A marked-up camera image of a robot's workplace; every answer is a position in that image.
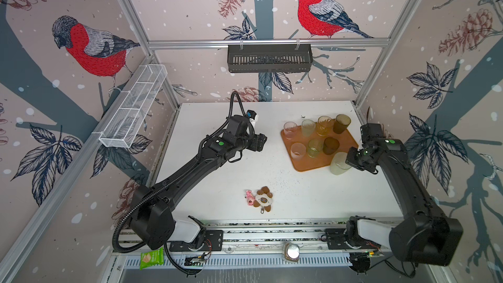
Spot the tall pale green glass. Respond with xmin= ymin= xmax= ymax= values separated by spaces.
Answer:
xmin=330 ymin=152 xmax=352 ymax=176

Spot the brown flower plush keychain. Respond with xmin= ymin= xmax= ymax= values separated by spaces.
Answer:
xmin=252 ymin=186 xmax=273 ymax=214

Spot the pink small toy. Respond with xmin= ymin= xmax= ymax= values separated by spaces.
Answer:
xmin=246 ymin=190 xmax=255 ymax=206

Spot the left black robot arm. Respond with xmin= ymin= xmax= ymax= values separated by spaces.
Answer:
xmin=115 ymin=110 xmax=267 ymax=253

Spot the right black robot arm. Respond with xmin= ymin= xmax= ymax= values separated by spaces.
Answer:
xmin=346 ymin=123 xmax=463 ymax=267

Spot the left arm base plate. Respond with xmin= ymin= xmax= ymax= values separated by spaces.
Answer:
xmin=168 ymin=229 xmax=223 ymax=252

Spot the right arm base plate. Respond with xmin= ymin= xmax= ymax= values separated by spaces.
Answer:
xmin=322 ymin=228 xmax=381 ymax=250

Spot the brown plastic tray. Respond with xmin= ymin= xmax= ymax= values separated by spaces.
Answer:
xmin=280 ymin=120 xmax=358 ymax=172

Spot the black hanging wire basket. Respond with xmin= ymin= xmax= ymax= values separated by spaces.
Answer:
xmin=227 ymin=44 xmax=313 ymax=73

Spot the pale green textured glass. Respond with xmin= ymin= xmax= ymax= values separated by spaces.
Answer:
xmin=301 ymin=119 xmax=316 ymax=138

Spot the bright green clear glass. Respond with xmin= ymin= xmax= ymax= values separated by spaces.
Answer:
xmin=307 ymin=139 xmax=323 ymax=158

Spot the pink ribbed clear glass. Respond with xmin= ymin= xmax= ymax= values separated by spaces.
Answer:
xmin=283 ymin=121 xmax=298 ymax=140

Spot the short brown textured glass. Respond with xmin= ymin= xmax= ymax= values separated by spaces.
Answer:
xmin=323 ymin=137 xmax=340 ymax=155

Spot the yellow clear glass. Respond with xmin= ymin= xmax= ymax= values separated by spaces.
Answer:
xmin=316 ymin=115 xmax=331 ymax=137

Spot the silver round knob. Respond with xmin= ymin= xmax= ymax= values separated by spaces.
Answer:
xmin=283 ymin=242 xmax=300 ymax=263

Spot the green snack packet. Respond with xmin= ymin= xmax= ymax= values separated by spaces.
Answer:
xmin=140 ymin=248 xmax=165 ymax=270

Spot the pink textured glass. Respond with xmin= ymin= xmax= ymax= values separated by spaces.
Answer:
xmin=289 ymin=142 xmax=307 ymax=160

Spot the tall brown textured glass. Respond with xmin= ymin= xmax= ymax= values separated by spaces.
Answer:
xmin=333 ymin=114 xmax=351 ymax=134

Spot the white mesh wall shelf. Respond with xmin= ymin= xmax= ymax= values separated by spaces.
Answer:
xmin=99 ymin=64 xmax=167 ymax=149

